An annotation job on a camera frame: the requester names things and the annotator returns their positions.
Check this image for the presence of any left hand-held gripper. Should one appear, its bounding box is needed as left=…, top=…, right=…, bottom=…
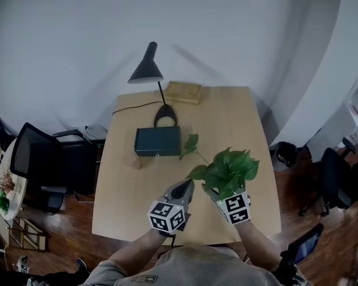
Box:
left=148, top=179, right=195, bottom=235

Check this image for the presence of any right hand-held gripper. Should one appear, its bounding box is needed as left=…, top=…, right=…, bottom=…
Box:
left=201, top=185, right=252, bottom=225

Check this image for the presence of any person's left forearm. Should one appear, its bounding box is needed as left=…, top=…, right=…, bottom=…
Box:
left=107, top=228, right=168, bottom=269

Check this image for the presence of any person's right forearm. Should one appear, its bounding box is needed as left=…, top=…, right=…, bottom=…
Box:
left=237, top=219, right=283, bottom=272

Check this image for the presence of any dried brown plant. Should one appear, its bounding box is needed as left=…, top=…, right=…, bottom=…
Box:
left=0, top=170, right=17, bottom=195

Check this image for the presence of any small green potted plant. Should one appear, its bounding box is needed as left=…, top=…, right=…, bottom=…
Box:
left=0, top=191, right=11, bottom=214

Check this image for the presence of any dark green metal box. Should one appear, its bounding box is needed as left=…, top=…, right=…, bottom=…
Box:
left=133, top=126, right=182, bottom=157

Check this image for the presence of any person's grey shirt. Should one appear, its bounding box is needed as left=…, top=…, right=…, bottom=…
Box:
left=83, top=244, right=290, bottom=286

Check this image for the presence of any black trash bin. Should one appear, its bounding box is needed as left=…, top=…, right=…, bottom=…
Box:
left=270, top=141, right=299, bottom=172

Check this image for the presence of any light wooden box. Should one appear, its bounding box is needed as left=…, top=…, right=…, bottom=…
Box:
left=165, top=81, right=203, bottom=105

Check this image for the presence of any black tablet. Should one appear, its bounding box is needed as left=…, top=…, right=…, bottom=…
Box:
left=287, top=222, right=325, bottom=265

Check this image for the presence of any black desk lamp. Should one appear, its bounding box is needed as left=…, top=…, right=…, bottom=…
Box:
left=127, top=41, right=178, bottom=128

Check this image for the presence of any white cabinet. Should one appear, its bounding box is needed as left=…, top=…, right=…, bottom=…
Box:
left=304, top=70, right=358, bottom=163

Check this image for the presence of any black mesh office chair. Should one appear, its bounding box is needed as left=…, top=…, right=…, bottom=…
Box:
left=10, top=122, right=98, bottom=216

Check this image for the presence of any white round table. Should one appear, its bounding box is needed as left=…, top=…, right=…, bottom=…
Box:
left=0, top=138, right=29, bottom=222

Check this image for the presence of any black lamp cable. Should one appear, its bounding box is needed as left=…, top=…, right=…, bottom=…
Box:
left=111, top=101, right=163, bottom=117

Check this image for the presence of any black tablet mount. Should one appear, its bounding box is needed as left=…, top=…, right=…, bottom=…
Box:
left=280, top=248, right=301, bottom=286

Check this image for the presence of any wooden frame rack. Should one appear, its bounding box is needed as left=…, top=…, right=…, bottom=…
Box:
left=0, top=216, right=51, bottom=253

